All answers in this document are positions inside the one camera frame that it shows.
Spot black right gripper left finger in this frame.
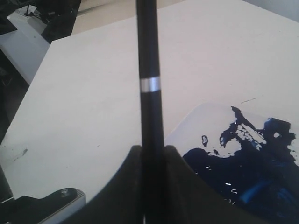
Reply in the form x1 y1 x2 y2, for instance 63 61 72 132
63 146 143 224

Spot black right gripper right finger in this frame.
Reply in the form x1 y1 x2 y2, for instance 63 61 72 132
164 146 257 224

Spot black paintbrush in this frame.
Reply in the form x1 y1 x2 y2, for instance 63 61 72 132
136 0 167 224

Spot white square paint plate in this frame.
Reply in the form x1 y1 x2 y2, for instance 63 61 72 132
165 104 299 224

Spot white background furniture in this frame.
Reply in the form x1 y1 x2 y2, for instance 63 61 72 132
0 12 50 84

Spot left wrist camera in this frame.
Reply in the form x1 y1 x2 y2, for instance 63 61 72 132
0 188 86 224

